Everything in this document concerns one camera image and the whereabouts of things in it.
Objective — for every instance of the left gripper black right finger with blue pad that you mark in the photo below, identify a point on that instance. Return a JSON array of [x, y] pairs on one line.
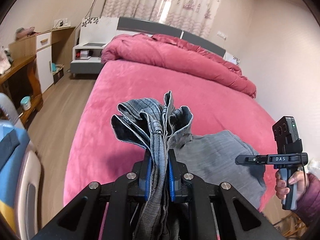
[[215, 211]]

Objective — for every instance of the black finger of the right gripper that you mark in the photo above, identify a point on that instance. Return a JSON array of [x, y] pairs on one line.
[[251, 159]]

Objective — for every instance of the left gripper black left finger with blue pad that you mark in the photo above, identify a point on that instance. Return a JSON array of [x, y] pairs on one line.
[[103, 211]]

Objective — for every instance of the patterned cream curtain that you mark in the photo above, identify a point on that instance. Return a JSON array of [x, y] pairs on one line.
[[193, 16]]

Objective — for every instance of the pink bed sheet mattress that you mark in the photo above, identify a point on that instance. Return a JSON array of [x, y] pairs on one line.
[[135, 107]]

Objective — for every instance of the white grey bedside table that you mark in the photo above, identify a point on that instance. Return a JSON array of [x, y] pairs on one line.
[[95, 34]]

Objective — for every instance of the wooden white cabinet desk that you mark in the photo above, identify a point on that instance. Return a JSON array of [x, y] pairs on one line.
[[31, 72]]

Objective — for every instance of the blue yellow fabric item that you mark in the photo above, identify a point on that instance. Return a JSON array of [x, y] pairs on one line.
[[14, 142]]

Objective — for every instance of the rolled dark pink duvet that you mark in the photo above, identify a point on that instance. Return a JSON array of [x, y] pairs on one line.
[[179, 55]]

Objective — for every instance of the teal lidded white jar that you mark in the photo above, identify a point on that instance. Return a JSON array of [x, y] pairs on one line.
[[26, 103]]

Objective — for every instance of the grey bed headboard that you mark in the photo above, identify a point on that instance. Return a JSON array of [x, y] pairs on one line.
[[148, 27]]

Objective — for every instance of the white floral bedside table right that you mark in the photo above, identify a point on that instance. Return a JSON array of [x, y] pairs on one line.
[[231, 58]]

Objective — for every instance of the yellow wire basket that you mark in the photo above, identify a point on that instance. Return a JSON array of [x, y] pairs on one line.
[[291, 226]]

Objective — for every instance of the maroon jacket sleeve forearm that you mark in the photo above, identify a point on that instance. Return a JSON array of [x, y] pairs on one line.
[[308, 206]]

